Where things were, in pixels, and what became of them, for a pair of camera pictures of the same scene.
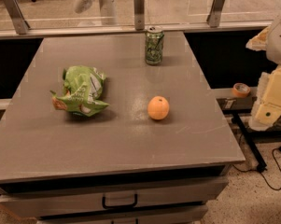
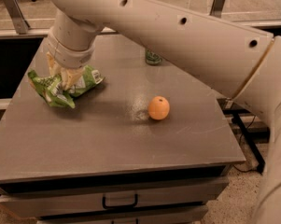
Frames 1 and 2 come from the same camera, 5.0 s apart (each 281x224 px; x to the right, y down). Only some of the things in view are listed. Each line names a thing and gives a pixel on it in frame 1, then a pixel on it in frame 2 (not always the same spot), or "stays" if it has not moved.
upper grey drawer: x=34 y=203 stays
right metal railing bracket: x=215 y=17 stays
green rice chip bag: x=82 y=89 to x=51 y=88
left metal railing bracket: x=14 y=11 stays
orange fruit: x=158 y=107 stays
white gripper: x=280 y=41 to x=72 y=57
